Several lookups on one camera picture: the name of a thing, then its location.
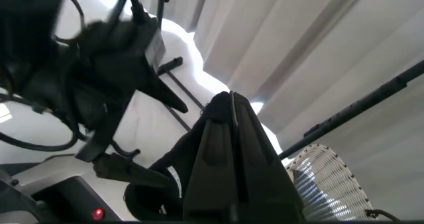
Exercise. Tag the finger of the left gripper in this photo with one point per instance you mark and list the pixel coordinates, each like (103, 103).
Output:
(132, 174)

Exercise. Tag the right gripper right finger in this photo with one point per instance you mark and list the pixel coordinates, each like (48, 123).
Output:
(261, 177)

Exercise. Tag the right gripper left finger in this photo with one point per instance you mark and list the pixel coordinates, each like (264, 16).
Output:
(212, 177)

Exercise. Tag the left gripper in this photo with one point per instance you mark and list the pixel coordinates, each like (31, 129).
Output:
(109, 71)

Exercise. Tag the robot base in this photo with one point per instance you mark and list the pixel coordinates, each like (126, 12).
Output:
(49, 174)

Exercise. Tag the white laundry basket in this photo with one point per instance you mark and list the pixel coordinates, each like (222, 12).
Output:
(328, 191)

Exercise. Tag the black clothes rack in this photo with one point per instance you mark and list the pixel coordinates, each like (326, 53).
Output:
(364, 103)

